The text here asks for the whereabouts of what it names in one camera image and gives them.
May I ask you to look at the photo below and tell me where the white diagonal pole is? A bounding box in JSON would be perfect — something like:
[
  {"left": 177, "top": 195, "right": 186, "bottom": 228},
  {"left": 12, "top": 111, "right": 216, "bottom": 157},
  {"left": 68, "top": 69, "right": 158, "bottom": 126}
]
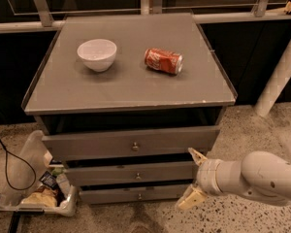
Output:
[{"left": 254, "top": 39, "right": 291, "bottom": 117}]

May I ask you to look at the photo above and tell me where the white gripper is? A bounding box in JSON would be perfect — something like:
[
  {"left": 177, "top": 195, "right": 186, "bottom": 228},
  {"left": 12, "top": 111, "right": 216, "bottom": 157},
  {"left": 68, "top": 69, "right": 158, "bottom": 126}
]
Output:
[{"left": 176, "top": 148, "right": 222, "bottom": 211}]

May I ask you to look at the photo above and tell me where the metal railing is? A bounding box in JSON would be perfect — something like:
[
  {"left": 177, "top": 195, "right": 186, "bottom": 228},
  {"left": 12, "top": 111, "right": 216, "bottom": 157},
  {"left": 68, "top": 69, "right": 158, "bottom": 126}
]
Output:
[{"left": 0, "top": 4, "right": 291, "bottom": 34}]

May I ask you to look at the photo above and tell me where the grey drawer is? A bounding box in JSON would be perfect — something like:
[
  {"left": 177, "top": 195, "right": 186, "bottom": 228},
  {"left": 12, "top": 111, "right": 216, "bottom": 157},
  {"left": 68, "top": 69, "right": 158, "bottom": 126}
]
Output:
[
  {"left": 43, "top": 126, "right": 219, "bottom": 161},
  {"left": 65, "top": 161, "right": 197, "bottom": 186},
  {"left": 80, "top": 183, "right": 188, "bottom": 204}
]

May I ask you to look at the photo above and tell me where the dark blue snack packet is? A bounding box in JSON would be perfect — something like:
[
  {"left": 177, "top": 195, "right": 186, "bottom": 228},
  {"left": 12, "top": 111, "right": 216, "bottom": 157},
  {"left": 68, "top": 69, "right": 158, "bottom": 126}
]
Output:
[{"left": 39, "top": 171, "right": 58, "bottom": 189}]

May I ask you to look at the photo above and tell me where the red soda can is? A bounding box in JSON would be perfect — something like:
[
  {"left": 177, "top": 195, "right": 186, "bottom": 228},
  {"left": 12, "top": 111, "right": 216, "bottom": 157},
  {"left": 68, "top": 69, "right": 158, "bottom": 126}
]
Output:
[{"left": 145, "top": 48, "right": 183, "bottom": 75}]

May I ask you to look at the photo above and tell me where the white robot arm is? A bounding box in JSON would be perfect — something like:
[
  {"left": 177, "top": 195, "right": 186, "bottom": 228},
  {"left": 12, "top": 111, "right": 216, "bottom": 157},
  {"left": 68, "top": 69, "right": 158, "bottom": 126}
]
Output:
[{"left": 176, "top": 148, "right": 291, "bottom": 210}]

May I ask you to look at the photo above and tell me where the grey top drawer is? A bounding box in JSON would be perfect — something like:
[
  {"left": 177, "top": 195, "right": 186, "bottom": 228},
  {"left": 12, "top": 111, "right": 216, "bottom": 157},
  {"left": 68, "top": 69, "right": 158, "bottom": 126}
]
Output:
[{"left": 43, "top": 126, "right": 219, "bottom": 161}]

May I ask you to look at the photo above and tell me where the yellow snack bag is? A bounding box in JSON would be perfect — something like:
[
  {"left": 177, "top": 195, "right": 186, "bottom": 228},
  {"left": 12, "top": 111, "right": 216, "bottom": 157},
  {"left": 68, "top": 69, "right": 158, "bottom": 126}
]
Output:
[{"left": 21, "top": 186, "right": 57, "bottom": 207}]

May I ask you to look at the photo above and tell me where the grey bottom drawer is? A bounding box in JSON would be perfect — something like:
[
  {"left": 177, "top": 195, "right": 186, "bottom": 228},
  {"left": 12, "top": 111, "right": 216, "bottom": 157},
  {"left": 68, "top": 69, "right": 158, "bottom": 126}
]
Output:
[{"left": 80, "top": 183, "right": 188, "bottom": 204}]

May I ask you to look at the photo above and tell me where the clear plastic storage bin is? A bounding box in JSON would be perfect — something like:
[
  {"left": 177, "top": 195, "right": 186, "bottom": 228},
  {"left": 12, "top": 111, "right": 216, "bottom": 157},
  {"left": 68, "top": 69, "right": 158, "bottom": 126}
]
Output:
[{"left": 0, "top": 130, "right": 77, "bottom": 216}]

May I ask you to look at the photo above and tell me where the grey drawer cabinet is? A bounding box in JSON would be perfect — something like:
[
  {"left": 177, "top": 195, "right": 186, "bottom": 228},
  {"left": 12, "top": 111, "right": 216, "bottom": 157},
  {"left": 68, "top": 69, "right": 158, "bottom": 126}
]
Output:
[{"left": 22, "top": 14, "right": 237, "bottom": 192}]

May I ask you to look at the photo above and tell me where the black cable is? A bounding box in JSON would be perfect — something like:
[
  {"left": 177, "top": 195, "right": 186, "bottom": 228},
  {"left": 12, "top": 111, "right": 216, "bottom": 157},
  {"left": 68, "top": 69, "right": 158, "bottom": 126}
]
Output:
[{"left": 0, "top": 126, "right": 37, "bottom": 191}]

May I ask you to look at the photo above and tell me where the white ceramic bowl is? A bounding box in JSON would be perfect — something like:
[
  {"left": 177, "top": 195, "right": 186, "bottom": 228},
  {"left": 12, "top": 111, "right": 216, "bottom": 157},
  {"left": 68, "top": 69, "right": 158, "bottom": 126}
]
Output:
[{"left": 77, "top": 39, "right": 117, "bottom": 72}]

